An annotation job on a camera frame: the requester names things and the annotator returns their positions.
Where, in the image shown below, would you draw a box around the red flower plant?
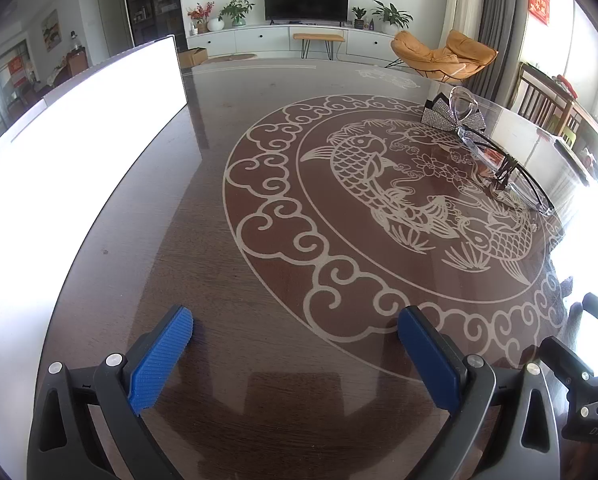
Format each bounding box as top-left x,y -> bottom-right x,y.
186,1 -> 214,35

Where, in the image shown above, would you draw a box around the orange lounge chair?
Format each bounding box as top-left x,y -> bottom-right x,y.
390,30 -> 498,83

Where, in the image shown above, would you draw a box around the wooden bench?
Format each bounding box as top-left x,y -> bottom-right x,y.
293,33 -> 346,60

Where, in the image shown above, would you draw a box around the covered floor air conditioner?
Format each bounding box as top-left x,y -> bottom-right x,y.
441,0 -> 487,61

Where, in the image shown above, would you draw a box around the white television cabinet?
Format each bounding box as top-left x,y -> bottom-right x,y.
186,25 -> 404,61

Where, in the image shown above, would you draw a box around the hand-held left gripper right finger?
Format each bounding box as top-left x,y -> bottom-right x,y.
398,305 -> 562,480

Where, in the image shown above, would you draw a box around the small brown cabinet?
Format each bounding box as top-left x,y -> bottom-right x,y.
68,45 -> 87,78

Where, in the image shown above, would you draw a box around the grey curtain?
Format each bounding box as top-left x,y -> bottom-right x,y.
479,0 -> 530,106

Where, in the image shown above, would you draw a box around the dark display cabinet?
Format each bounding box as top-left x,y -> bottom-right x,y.
121,0 -> 187,53

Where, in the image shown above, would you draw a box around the white storage box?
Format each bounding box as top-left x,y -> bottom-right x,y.
0,35 -> 188,461

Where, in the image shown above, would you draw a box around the large leafy potted plant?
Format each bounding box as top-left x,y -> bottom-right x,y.
371,0 -> 414,31

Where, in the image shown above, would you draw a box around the black television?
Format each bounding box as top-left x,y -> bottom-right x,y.
264,0 -> 350,26

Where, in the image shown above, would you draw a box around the cluttered wooden side table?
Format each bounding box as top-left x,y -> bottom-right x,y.
569,100 -> 598,181

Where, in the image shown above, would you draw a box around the white door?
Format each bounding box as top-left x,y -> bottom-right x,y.
95,0 -> 130,58

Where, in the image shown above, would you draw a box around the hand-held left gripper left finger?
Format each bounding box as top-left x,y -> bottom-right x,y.
26,305 -> 194,480

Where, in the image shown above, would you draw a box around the dark patterned wooden desktop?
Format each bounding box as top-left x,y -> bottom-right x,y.
44,57 -> 598,480

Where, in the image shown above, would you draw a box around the wooden chair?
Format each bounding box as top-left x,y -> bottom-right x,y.
516,62 -> 574,128

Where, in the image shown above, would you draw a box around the red sign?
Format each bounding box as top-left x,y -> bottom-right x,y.
8,57 -> 28,86

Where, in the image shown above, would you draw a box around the cardboard box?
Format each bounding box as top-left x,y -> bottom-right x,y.
178,46 -> 208,68

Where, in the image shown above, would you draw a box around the clear plastic hair clip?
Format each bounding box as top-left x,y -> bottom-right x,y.
449,86 -> 480,128

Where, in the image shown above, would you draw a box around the wall painting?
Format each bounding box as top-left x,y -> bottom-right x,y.
41,9 -> 60,52

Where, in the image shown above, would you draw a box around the white curtain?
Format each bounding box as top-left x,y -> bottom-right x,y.
576,5 -> 598,126

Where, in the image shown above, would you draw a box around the dark-framed glasses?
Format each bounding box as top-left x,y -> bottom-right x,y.
458,127 -> 556,217

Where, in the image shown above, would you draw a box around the silver rhinestone bow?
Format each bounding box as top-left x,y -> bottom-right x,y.
421,97 -> 487,133

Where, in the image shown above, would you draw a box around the green potted plant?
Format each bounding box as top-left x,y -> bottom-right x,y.
219,0 -> 256,27

